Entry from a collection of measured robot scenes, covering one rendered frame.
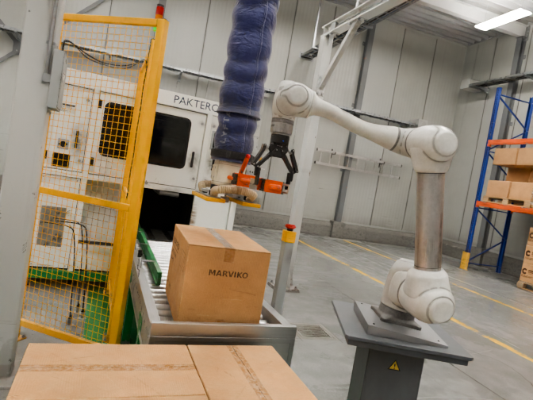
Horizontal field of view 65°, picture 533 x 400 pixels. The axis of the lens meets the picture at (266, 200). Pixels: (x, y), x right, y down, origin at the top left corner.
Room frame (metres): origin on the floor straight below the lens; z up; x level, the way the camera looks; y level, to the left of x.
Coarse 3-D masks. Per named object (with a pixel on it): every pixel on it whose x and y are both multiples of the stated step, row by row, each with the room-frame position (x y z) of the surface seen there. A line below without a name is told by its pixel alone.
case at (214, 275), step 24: (192, 240) 1.98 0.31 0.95; (216, 240) 2.10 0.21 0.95; (240, 240) 2.23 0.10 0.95; (192, 264) 1.91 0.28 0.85; (216, 264) 1.94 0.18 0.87; (240, 264) 1.98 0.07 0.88; (264, 264) 2.02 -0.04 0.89; (168, 288) 2.32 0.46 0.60; (192, 288) 1.91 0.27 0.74; (216, 288) 1.95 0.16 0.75; (240, 288) 1.98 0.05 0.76; (264, 288) 2.02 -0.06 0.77; (192, 312) 1.92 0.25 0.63; (216, 312) 1.95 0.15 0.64; (240, 312) 1.99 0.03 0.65
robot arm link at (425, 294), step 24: (408, 144) 1.66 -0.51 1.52; (432, 144) 1.52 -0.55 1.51; (456, 144) 1.52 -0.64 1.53; (432, 168) 1.57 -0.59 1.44; (432, 192) 1.58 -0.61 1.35; (432, 216) 1.59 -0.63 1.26; (432, 240) 1.59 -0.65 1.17; (432, 264) 1.60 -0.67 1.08; (408, 288) 1.63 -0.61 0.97; (432, 288) 1.57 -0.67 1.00; (408, 312) 1.66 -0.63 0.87; (432, 312) 1.53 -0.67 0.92
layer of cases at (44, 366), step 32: (32, 352) 1.48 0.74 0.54; (64, 352) 1.52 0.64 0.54; (96, 352) 1.56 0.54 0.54; (128, 352) 1.60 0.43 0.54; (160, 352) 1.65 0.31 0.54; (192, 352) 1.70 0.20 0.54; (224, 352) 1.75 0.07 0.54; (256, 352) 1.80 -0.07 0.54; (32, 384) 1.28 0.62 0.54; (64, 384) 1.31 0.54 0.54; (96, 384) 1.34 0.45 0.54; (128, 384) 1.37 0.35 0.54; (160, 384) 1.41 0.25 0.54; (192, 384) 1.44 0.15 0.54; (224, 384) 1.48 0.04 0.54; (256, 384) 1.52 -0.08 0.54; (288, 384) 1.56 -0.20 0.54
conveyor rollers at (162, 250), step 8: (136, 240) 3.78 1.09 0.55; (152, 240) 3.92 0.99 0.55; (152, 248) 3.57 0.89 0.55; (160, 248) 3.67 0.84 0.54; (168, 248) 3.70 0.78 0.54; (144, 256) 3.27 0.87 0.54; (160, 256) 3.32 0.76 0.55; (168, 256) 3.36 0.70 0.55; (144, 264) 3.01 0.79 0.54; (160, 264) 3.06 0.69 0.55; (168, 264) 3.09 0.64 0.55; (152, 280) 2.61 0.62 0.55; (152, 288) 2.51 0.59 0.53; (160, 288) 2.53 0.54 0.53; (152, 296) 2.34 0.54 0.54; (160, 296) 2.36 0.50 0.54; (160, 304) 2.20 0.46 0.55; (168, 304) 2.28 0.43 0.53; (160, 312) 2.10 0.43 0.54; (168, 312) 2.11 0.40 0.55; (160, 320) 2.00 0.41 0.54; (168, 320) 2.02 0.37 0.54; (264, 320) 2.22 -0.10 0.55
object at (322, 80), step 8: (352, 24) 4.60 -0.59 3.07; (360, 24) 4.61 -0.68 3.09; (352, 32) 4.61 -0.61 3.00; (344, 40) 4.70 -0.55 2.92; (344, 48) 4.75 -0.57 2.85; (336, 56) 4.81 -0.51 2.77; (336, 64) 4.89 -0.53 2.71; (328, 72) 4.96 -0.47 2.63; (320, 80) 5.08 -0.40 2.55; (320, 88) 5.11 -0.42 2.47
